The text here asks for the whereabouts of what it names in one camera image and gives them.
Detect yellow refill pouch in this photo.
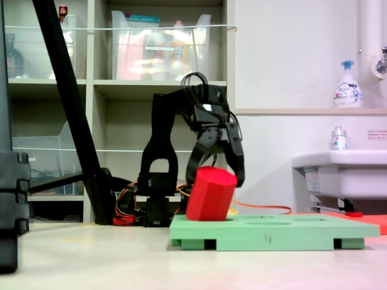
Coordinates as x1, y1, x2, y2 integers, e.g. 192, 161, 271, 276
168, 42, 190, 80

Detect white blue pump soap bottle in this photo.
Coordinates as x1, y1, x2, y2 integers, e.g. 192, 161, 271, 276
333, 60, 363, 109

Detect low clear plastic bin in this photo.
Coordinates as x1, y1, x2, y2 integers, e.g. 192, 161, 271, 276
11, 120, 84, 196

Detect pink refill pouch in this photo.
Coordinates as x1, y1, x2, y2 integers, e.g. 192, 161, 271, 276
116, 33, 145, 81

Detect teal-topped box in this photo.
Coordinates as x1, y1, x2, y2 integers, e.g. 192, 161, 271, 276
125, 13, 161, 25

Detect metal faucet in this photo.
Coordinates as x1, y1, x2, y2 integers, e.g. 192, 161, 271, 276
371, 46, 387, 80

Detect black tripod leg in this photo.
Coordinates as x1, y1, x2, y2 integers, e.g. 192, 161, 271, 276
0, 0, 13, 153
31, 0, 117, 226

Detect beige shelf unit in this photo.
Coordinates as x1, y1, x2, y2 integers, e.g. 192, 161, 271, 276
0, 0, 236, 224

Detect orange and black wire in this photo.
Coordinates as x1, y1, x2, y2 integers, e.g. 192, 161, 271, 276
176, 182, 293, 216

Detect black gripper motor wires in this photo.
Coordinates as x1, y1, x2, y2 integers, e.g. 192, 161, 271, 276
225, 110, 243, 143

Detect tall clear plastic container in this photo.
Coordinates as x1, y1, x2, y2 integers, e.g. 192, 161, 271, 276
42, 13, 80, 80

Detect large clear storage bin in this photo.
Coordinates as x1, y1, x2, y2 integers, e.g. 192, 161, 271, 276
111, 10, 212, 82

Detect white shelf guard cord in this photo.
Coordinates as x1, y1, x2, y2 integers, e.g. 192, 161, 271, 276
11, 144, 240, 153
4, 24, 237, 33

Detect black forearm wires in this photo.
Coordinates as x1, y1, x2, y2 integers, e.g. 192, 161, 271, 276
180, 71, 209, 94

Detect white sink basin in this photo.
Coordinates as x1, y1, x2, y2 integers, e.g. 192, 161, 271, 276
291, 150, 387, 212

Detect black tripod brace bar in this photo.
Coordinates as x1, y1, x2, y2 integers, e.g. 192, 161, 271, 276
30, 171, 87, 194

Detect dark glass bottle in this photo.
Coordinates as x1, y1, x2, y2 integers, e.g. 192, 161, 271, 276
4, 33, 25, 79

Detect small clear silver-capped bottle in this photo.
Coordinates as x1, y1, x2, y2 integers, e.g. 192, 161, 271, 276
329, 126, 348, 151

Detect red octagonal pillar block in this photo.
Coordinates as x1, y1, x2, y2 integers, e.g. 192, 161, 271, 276
185, 166, 238, 222

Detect green shape sorting board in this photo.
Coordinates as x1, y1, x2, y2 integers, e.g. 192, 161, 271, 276
169, 213, 380, 251

